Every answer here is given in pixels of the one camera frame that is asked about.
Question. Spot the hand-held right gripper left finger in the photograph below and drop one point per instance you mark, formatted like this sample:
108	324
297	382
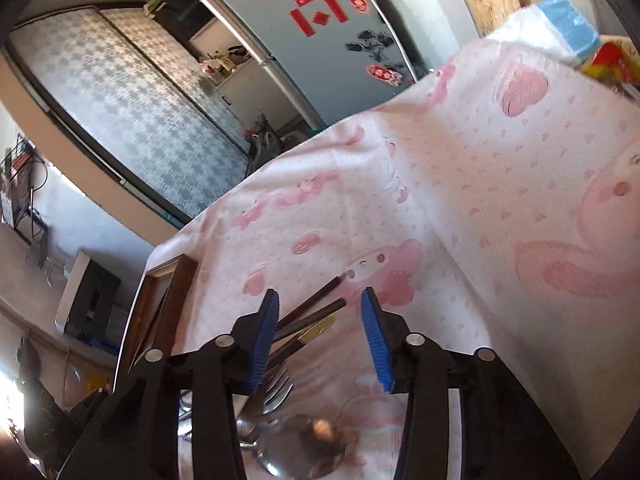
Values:
262	340

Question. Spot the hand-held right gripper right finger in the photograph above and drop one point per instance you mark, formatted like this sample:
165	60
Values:
377	340

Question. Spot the dark utensil with gold band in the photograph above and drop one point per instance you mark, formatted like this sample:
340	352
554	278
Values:
312	332

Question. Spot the dark chopstick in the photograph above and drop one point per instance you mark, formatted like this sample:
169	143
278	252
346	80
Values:
315	294
315	316

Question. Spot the brown wooden cutlery tray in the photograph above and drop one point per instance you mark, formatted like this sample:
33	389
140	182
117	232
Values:
180	300

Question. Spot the metal spoon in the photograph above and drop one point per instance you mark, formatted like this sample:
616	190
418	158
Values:
300	445

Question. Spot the blue plastic crate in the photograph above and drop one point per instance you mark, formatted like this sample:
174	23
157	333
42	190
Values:
102	342

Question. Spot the black and white box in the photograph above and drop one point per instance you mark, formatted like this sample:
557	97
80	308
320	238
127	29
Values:
92	295

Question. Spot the pink printed blanket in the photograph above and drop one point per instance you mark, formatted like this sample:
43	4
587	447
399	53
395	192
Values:
450	185

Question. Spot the grey plastic bag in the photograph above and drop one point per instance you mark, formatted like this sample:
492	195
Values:
265	140

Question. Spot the white kitchen cabinet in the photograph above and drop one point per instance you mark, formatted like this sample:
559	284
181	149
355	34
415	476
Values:
240	90

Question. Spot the red oval sticker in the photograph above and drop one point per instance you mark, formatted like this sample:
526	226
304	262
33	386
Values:
385	74

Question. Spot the clutter of kitchen items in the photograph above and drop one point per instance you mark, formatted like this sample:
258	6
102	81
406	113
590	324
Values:
225	62

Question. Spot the patterned sliding door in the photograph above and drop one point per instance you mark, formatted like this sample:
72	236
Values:
115	100

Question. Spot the grey refrigerator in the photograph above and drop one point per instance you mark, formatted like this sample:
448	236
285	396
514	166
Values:
310	60

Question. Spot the black ink landscape sticker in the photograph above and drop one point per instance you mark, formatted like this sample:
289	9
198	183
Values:
370	41

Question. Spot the red square paper decoration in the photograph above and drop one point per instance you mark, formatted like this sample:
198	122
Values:
317	12

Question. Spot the yellow and red package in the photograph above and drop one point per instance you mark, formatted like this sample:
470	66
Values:
615	65

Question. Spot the blue and white package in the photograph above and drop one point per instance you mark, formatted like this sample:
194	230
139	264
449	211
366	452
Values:
565	25

